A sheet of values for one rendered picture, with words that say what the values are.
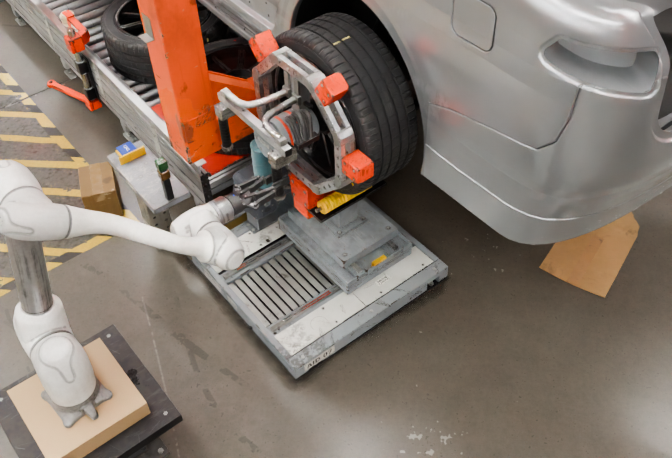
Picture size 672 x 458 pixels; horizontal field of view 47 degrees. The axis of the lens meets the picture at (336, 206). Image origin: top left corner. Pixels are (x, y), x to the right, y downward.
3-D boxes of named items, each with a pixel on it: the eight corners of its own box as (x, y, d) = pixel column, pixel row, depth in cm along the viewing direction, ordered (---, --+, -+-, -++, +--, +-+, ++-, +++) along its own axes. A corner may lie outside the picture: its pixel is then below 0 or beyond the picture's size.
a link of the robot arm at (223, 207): (223, 231, 261) (238, 223, 264) (219, 212, 255) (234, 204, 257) (208, 216, 266) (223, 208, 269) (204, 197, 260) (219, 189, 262)
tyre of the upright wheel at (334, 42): (447, 141, 271) (350, -22, 272) (395, 170, 261) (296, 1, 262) (371, 187, 331) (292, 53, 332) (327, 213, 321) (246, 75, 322)
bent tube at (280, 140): (326, 124, 269) (325, 99, 261) (280, 148, 261) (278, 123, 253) (296, 100, 279) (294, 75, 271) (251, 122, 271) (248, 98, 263)
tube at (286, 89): (292, 97, 280) (290, 73, 272) (247, 119, 272) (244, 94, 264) (264, 75, 290) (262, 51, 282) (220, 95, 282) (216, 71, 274)
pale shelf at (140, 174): (191, 196, 326) (190, 191, 323) (155, 215, 318) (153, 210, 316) (141, 144, 350) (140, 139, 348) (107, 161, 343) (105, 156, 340)
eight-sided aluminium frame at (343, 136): (356, 211, 295) (354, 95, 256) (342, 219, 292) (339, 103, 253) (273, 139, 326) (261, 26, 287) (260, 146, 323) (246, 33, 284)
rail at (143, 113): (221, 194, 362) (214, 159, 346) (204, 204, 358) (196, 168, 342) (14, -13, 501) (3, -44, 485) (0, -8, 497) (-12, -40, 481)
